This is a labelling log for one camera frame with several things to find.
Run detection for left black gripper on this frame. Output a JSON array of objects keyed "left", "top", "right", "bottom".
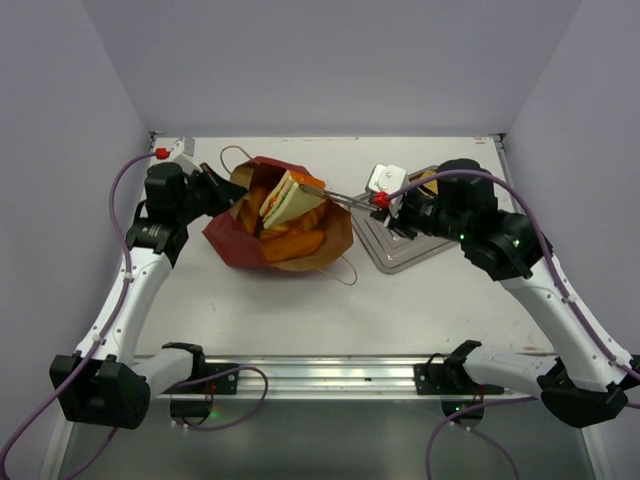
[{"left": 175, "top": 162, "right": 247, "bottom": 224}]

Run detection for braided fake bread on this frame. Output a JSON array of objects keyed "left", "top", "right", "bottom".
[{"left": 236, "top": 186, "right": 330, "bottom": 241}]

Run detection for fake brown toast slice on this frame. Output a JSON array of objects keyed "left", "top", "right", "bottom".
[{"left": 410, "top": 169, "right": 438, "bottom": 198}]

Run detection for red brown paper bag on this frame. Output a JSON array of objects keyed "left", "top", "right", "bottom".
[{"left": 203, "top": 145, "right": 356, "bottom": 286}]

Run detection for fake triangle sandwich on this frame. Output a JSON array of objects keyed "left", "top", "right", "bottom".
[{"left": 259, "top": 170, "right": 326, "bottom": 229}]

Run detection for orange fake bread loaf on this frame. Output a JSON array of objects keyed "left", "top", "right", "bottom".
[{"left": 261, "top": 230, "right": 325, "bottom": 263}]

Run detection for metal tongs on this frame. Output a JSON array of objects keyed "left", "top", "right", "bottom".
[{"left": 299, "top": 184, "right": 378, "bottom": 211}]

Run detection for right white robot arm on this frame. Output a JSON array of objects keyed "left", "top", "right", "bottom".
[{"left": 366, "top": 159, "right": 639, "bottom": 428}]

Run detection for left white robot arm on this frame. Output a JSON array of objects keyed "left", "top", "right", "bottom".
[{"left": 49, "top": 162, "right": 247, "bottom": 430}]

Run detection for silver metal tray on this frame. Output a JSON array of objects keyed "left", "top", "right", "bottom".
[{"left": 351, "top": 208, "right": 454, "bottom": 274}]

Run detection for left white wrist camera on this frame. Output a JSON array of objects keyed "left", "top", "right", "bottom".
[{"left": 149, "top": 136, "right": 201, "bottom": 176}]

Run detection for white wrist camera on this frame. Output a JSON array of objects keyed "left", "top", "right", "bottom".
[
  {"left": 149, "top": 136, "right": 201, "bottom": 176},
  {"left": 365, "top": 164, "right": 409, "bottom": 217}
]

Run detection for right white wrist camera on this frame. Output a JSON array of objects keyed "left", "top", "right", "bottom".
[{"left": 365, "top": 164, "right": 409, "bottom": 217}]

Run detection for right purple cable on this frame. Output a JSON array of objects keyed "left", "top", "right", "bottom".
[{"left": 384, "top": 169, "right": 640, "bottom": 480}]

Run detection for purple cable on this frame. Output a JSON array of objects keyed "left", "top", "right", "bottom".
[
  {"left": 0, "top": 149, "right": 269, "bottom": 466},
  {"left": 384, "top": 169, "right": 640, "bottom": 480}
]

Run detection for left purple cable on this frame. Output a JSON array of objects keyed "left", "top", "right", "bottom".
[{"left": 0, "top": 149, "right": 269, "bottom": 466}]

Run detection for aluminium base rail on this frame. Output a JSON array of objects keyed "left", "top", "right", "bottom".
[{"left": 64, "top": 354, "right": 551, "bottom": 401}]

